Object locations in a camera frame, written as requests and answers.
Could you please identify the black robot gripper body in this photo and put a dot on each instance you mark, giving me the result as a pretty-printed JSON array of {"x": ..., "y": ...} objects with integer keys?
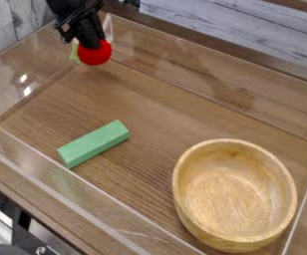
[{"x": 68, "y": 12}]

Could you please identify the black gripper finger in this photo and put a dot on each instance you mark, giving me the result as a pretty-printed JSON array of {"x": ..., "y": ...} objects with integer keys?
[{"x": 90, "y": 31}]

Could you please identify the red plush strawberry toy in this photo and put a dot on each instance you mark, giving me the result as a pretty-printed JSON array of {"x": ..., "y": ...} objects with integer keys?
[{"x": 88, "y": 56}]

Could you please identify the green rectangular block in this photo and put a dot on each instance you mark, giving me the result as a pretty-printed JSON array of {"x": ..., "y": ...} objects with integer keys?
[{"x": 92, "y": 143}]

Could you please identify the wooden bowl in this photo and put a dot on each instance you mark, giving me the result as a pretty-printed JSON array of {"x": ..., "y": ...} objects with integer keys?
[{"x": 234, "y": 194}]

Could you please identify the clear acrylic tray wall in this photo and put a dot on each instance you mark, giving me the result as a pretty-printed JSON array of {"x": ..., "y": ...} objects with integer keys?
[{"x": 177, "y": 94}]

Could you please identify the black table leg bracket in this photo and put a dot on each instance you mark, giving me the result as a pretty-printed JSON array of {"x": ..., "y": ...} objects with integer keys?
[{"x": 23, "y": 239}]

